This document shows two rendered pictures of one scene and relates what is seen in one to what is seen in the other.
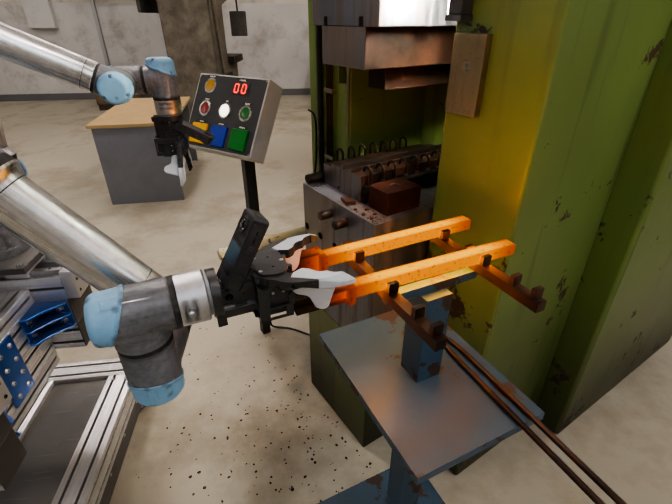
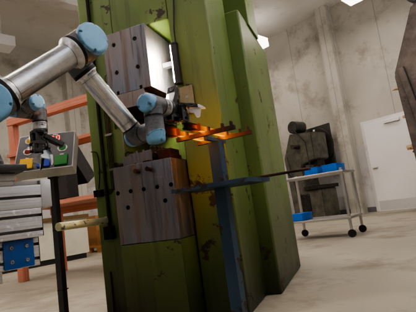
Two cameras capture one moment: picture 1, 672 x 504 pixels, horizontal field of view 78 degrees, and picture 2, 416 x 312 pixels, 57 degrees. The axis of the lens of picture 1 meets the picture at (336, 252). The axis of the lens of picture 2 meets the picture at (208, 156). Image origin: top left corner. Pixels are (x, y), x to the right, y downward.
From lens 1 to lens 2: 153 cm
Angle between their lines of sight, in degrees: 52
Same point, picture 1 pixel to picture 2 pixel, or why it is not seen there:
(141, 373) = (160, 121)
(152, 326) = (162, 103)
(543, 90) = (216, 95)
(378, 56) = not seen: hidden behind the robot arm
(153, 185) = not seen: outside the picture
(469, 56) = (187, 93)
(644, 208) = (258, 151)
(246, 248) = (176, 93)
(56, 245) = (111, 93)
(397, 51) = not seen: hidden behind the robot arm
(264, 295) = (182, 109)
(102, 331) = (153, 98)
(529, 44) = (207, 84)
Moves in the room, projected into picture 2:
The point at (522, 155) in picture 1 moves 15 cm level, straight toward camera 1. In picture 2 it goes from (218, 117) to (223, 110)
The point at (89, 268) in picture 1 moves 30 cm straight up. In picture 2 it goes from (119, 104) to (112, 33)
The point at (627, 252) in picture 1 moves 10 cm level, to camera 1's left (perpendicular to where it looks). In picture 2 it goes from (262, 171) to (251, 173)
